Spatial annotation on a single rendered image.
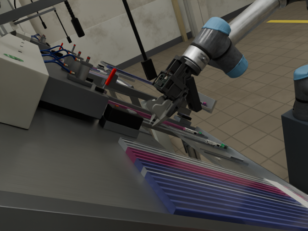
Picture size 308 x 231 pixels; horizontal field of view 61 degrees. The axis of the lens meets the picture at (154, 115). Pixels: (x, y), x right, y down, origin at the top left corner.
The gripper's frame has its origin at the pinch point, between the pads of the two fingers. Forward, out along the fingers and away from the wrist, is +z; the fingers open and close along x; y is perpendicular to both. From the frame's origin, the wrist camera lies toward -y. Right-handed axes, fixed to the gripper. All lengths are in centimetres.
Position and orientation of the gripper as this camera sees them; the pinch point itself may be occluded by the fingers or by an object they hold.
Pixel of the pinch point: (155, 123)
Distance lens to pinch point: 78.6
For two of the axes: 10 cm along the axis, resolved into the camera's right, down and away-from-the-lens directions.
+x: 4.1, 3.1, -8.6
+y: -6.9, -5.1, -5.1
